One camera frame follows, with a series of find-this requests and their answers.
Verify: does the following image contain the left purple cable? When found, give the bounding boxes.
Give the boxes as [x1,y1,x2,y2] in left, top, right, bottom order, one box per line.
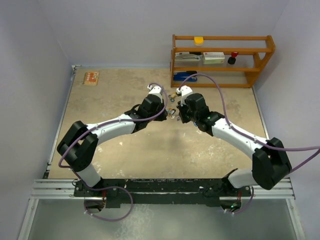
[57,82,168,222]

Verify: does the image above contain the yellow box on shelf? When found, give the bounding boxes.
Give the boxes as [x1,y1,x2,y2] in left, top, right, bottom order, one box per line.
[193,36,204,47]

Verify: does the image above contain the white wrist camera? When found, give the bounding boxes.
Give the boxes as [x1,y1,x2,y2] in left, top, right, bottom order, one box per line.
[175,85,193,106]
[147,84,163,99]

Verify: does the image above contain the orange spiral notebook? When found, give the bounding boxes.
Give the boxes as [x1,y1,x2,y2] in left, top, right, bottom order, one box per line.
[82,71,100,86]

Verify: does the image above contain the aluminium frame rail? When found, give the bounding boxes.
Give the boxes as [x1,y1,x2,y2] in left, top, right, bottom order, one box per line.
[29,177,297,200]

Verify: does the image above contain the white staples box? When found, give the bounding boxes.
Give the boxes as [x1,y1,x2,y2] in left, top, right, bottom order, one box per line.
[202,52,225,64]

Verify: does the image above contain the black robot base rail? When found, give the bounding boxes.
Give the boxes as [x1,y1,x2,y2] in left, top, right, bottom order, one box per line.
[72,178,252,209]

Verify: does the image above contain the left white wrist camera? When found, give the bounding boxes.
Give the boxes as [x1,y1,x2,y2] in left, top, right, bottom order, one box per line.
[147,84,163,99]

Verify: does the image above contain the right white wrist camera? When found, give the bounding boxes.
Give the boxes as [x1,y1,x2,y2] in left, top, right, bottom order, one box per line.
[175,85,193,106]

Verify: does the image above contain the red black stamp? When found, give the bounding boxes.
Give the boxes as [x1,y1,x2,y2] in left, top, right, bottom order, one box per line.
[227,52,239,65]

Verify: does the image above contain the white stapler on shelf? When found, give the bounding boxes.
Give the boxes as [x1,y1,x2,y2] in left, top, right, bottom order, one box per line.
[174,51,202,62]

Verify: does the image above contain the wooden shelf rack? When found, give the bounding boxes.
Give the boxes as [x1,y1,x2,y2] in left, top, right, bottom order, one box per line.
[170,35,276,88]

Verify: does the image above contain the blue stapler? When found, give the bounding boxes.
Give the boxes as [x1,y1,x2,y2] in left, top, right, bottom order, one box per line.
[173,70,197,82]

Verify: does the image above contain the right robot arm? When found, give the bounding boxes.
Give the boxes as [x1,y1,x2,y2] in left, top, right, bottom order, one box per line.
[177,93,292,196]

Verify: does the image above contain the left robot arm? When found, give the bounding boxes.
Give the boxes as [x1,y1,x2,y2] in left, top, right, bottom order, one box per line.
[57,93,167,196]

